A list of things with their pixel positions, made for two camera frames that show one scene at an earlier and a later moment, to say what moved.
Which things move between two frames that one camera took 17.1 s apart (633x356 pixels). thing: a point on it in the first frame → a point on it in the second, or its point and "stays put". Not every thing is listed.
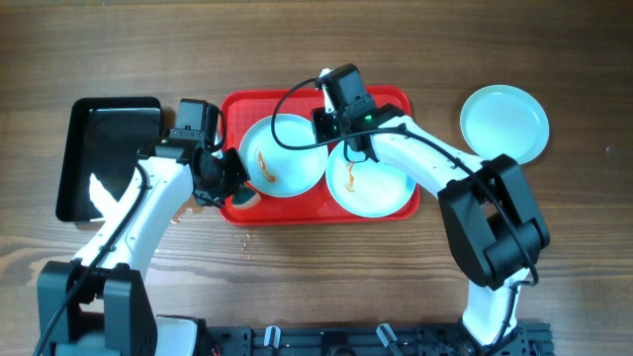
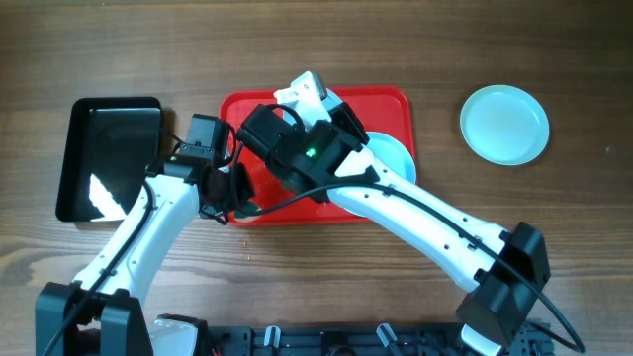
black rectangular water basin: [104, 136] stays put
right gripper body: [322, 125] → [353, 124]
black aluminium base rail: [374, 340] stays put
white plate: [502, 119] stays put
